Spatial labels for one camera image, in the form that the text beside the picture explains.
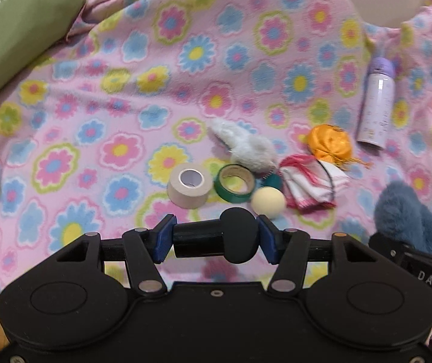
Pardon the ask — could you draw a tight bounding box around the green tape roll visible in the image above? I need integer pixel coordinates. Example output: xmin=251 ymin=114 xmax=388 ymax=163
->
xmin=213 ymin=164 xmax=256 ymax=203

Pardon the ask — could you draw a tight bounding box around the lavender white water bottle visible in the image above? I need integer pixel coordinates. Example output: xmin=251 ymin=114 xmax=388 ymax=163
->
xmin=357 ymin=57 xmax=395 ymax=149

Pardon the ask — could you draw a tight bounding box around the beige tape roll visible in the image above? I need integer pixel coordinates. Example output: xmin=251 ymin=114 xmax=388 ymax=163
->
xmin=167 ymin=162 xmax=213 ymax=209

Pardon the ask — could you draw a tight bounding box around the orange satin pouch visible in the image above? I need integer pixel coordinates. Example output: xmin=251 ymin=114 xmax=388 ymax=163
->
xmin=307 ymin=124 xmax=372 ymax=171

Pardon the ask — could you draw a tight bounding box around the teal keychain tag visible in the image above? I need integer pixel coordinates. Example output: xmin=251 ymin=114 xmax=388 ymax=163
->
xmin=262 ymin=173 xmax=283 ymax=191

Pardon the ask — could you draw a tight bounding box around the pink white cloth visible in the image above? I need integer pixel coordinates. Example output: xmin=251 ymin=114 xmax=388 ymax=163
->
xmin=278 ymin=155 xmax=350 ymax=213

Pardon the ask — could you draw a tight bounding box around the blue fluffy scrunchie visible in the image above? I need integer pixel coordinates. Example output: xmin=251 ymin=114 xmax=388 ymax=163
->
xmin=374 ymin=180 xmax=432 ymax=255

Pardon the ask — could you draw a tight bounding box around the white fluffy plush toy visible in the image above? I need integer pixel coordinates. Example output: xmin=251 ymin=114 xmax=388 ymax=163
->
xmin=209 ymin=118 xmax=277 ymax=174

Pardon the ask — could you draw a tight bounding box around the black cylindrical foam object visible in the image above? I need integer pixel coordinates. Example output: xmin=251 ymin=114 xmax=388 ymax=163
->
xmin=172 ymin=207 xmax=259 ymax=265

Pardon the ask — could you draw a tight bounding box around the pink floral fleece blanket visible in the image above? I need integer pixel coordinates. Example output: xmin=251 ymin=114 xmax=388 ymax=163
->
xmin=0 ymin=0 xmax=432 ymax=288

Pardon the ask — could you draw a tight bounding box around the cream foam ball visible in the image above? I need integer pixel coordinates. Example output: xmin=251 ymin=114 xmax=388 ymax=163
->
xmin=250 ymin=186 xmax=286 ymax=220

